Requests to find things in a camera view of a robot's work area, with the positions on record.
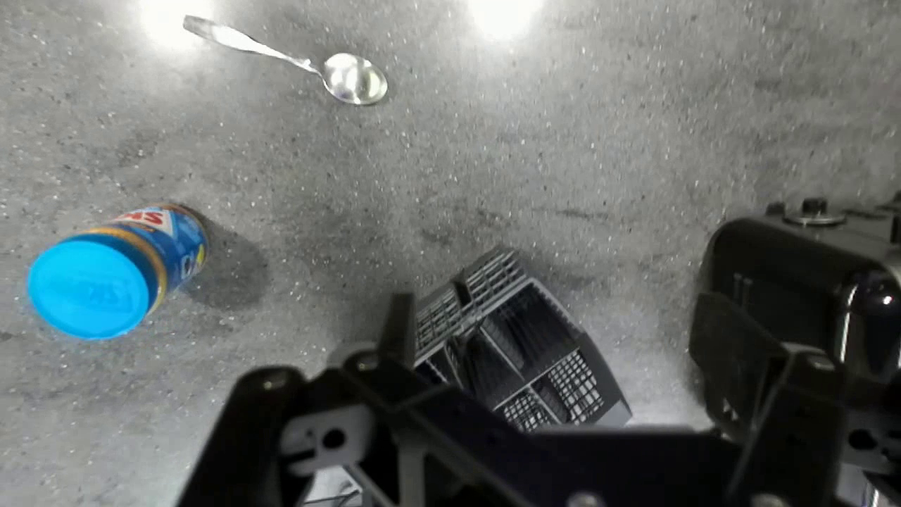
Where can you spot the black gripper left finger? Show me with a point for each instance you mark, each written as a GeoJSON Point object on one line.
{"type": "Point", "coordinates": [283, 441]}

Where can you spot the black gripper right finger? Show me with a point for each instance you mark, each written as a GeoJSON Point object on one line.
{"type": "Point", "coordinates": [777, 404]}

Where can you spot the grey plastic cutlery holder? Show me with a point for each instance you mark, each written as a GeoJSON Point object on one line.
{"type": "Point", "coordinates": [525, 348]}

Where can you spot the silver four-slot toaster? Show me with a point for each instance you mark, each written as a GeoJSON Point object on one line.
{"type": "Point", "coordinates": [798, 262]}

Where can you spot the blue-lidded peanut butter jar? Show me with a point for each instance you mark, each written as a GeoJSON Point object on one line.
{"type": "Point", "coordinates": [93, 286]}

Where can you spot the silver metal spoon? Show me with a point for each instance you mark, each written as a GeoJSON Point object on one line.
{"type": "Point", "coordinates": [354, 80]}

